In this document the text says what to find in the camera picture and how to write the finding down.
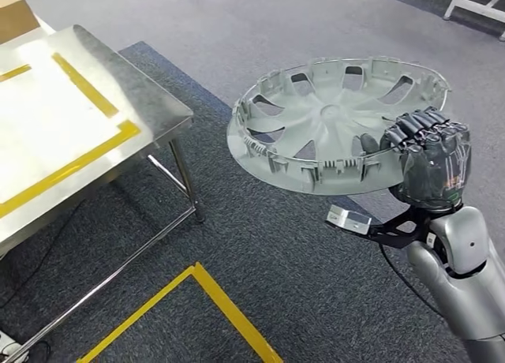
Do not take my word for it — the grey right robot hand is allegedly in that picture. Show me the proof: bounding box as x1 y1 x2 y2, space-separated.
360 107 473 212

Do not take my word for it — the silver plastic wheel hubcap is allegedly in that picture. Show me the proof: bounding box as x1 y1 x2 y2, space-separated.
226 55 452 197

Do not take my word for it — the stainless steel workbench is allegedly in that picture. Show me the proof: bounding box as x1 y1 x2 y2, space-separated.
0 24 206 363

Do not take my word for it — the yellow floor tape square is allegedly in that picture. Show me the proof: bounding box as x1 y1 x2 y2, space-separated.
77 262 284 363

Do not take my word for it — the large yellow tape rectangle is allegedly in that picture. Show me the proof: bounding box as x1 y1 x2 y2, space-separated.
0 52 142 220

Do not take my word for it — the brown cardboard box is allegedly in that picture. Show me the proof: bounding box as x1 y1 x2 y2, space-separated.
0 0 41 45

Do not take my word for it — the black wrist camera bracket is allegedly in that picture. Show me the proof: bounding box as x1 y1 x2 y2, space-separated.
357 206 435 250

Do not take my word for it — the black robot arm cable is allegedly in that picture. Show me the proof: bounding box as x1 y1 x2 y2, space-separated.
378 244 445 318

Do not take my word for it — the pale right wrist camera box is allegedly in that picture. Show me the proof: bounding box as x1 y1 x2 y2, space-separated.
326 204 372 236

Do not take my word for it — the white frame table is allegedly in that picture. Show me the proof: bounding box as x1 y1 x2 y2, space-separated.
444 0 505 42

